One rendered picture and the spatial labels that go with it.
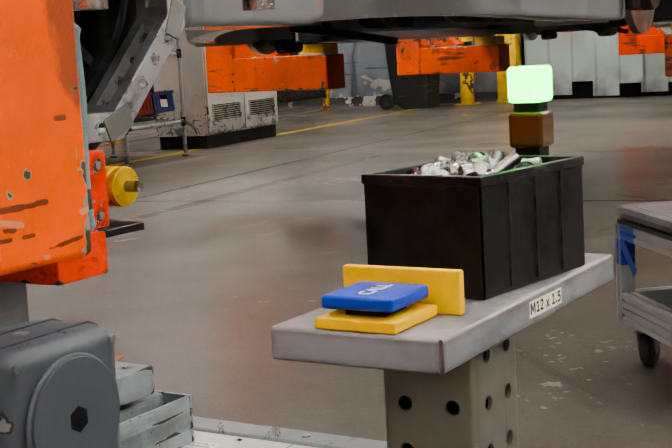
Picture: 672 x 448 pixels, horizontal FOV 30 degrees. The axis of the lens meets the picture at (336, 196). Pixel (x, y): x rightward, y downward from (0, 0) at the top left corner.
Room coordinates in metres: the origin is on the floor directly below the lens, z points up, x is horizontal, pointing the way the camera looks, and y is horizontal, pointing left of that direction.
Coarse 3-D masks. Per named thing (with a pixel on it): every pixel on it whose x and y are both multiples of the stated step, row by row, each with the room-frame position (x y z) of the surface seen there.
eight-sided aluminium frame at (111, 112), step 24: (144, 0) 1.91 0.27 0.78; (168, 0) 1.89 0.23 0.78; (144, 24) 1.90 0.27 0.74; (168, 24) 1.88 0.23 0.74; (120, 48) 1.87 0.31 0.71; (144, 48) 1.85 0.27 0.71; (168, 48) 1.88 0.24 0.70; (120, 72) 1.85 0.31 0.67; (144, 72) 1.83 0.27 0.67; (96, 96) 1.81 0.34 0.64; (120, 96) 1.79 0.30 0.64; (144, 96) 1.83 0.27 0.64; (96, 120) 1.74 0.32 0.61; (120, 120) 1.77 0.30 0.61
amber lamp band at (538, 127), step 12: (516, 120) 1.38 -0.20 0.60; (528, 120) 1.37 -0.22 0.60; (540, 120) 1.37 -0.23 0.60; (552, 120) 1.39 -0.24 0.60; (516, 132) 1.38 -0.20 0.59; (528, 132) 1.37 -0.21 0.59; (540, 132) 1.37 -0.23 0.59; (552, 132) 1.39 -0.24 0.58; (516, 144) 1.38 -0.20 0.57; (528, 144) 1.37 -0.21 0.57; (540, 144) 1.37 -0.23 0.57
